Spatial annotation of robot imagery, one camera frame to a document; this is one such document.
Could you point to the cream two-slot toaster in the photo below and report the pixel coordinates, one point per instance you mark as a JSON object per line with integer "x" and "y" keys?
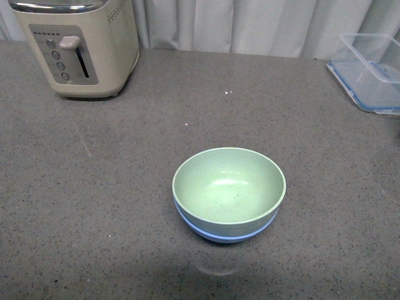
{"x": 86, "y": 49}

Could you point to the clear container with blue lid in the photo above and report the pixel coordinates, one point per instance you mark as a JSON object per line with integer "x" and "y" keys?
{"x": 367, "y": 67}

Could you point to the blue bowl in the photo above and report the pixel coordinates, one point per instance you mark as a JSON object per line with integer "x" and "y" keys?
{"x": 223, "y": 239}

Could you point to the white curtain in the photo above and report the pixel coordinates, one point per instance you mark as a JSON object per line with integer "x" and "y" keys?
{"x": 295, "y": 29}

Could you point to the green bowl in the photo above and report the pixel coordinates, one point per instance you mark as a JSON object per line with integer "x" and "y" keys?
{"x": 229, "y": 191}

